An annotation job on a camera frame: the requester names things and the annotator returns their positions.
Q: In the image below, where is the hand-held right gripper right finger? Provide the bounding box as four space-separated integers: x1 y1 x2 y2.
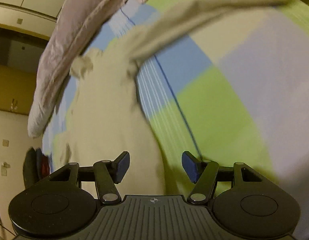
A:
182 151 269 204

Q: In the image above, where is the plaid green blue bed sheet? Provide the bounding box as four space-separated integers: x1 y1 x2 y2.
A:
41 0 309 198

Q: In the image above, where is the beige garment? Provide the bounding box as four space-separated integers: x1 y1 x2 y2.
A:
53 0 309 196

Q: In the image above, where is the wooden door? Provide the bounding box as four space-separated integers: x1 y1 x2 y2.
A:
0 64 38 116

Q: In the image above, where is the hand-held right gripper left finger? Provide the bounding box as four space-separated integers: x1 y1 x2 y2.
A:
45 151 130 204

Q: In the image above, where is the greyish pink pillow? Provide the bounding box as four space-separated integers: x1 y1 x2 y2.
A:
28 0 167 139

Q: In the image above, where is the red and blue cloth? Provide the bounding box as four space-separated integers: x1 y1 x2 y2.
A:
36 148 53 180

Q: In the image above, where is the black bag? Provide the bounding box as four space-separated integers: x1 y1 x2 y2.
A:
23 147 42 189

